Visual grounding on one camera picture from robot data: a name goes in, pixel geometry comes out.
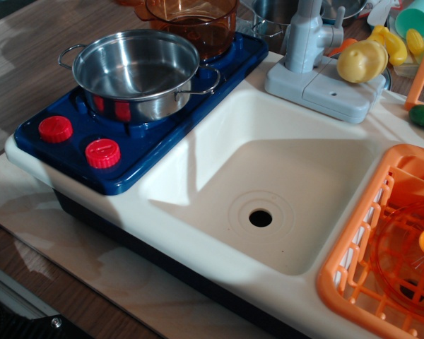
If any transparent orange lid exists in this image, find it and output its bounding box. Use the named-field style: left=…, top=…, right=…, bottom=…
left=370, top=202, right=424, bottom=316

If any teal plastic cup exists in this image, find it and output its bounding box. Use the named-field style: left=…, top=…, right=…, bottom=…
left=395, top=0, right=424, bottom=38

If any transparent amber plastic pot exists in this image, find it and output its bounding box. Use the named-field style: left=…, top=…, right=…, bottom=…
left=134, top=0, right=240, bottom=61

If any orange dish rack basket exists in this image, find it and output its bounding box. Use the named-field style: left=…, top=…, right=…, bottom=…
left=317, top=144, right=424, bottom=338

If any blue toy stove top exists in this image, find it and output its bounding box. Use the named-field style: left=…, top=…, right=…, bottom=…
left=13, top=33, right=269, bottom=196

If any yellow toy pear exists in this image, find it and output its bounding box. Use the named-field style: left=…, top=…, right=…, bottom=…
left=336, top=40, right=389, bottom=83

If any red stove knob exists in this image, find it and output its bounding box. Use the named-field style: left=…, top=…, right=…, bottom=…
left=85, top=138, right=121, bottom=170
left=38, top=115, right=73, bottom=143

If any steel bowl at top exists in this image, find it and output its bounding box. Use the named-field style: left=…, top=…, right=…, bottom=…
left=322, top=0, right=367, bottom=21

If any steel pot behind faucet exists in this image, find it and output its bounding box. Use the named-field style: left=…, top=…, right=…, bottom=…
left=250, top=0, right=299, bottom=38

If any cream toy sink unit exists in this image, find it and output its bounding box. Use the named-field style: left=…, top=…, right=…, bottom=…
left=5, top=54, right=424, bottom=338

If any right red stove knob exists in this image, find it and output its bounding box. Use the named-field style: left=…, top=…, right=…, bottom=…
left=85, top=138, right=121, bottom=170

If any steel pan with loop handles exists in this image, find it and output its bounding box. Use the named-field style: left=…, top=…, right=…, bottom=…
left=58, top=30, right=221, bottom=124

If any grey toy faucet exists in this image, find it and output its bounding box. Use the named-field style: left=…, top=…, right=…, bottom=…
left=265, top=1, right=385, bottom=124

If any black metal bracket bottom left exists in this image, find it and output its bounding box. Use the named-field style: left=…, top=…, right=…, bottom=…
left=0, top=302, right=92, bottom=338

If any left red stove knob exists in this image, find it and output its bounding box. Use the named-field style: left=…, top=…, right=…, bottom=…
left=38, top=115, right=73, bottom=143

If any yellow toy corn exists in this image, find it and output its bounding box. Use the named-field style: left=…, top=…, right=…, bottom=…
left=406, top=28, right=424, bottom=56

